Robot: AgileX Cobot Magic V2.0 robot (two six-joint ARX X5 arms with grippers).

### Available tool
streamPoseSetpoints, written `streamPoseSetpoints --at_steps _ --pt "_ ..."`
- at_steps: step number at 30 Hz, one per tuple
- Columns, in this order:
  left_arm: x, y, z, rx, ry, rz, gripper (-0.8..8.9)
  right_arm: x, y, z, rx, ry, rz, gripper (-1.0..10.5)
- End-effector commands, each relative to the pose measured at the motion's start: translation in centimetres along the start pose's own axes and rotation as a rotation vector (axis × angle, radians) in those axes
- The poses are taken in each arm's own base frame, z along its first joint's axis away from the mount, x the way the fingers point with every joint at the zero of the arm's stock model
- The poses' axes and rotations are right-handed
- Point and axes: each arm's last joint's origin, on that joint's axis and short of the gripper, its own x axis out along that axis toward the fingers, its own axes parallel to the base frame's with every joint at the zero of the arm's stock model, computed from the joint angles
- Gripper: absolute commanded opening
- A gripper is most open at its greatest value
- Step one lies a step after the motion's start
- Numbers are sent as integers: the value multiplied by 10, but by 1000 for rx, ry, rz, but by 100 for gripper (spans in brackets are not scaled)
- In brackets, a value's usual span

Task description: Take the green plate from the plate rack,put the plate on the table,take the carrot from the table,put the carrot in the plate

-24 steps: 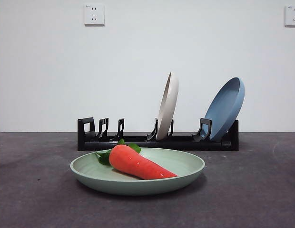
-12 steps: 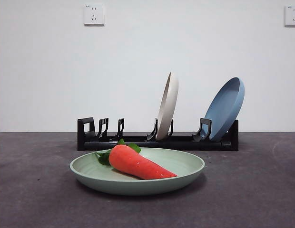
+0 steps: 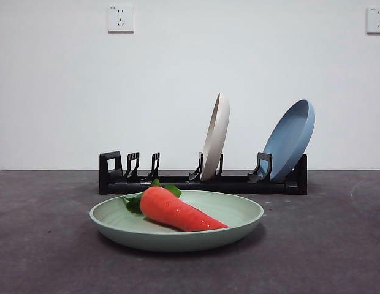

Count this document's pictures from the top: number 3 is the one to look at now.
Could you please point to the green plate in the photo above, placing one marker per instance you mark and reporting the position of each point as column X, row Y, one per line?
column 177, row 240

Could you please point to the white wall socket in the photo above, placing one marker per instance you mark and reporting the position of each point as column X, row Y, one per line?
column 120, row 19
column 376, row 20

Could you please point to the beige plate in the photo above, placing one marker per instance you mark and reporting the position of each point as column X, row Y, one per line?
column 216, row 141

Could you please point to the orange carrot with green leaves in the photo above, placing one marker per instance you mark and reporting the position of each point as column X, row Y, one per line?
column 177, row 212

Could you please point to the black plate rack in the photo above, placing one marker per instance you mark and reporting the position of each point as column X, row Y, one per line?
column 177, row 186

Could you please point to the blue plate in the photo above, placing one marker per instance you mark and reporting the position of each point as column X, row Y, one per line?
column 289, row 137

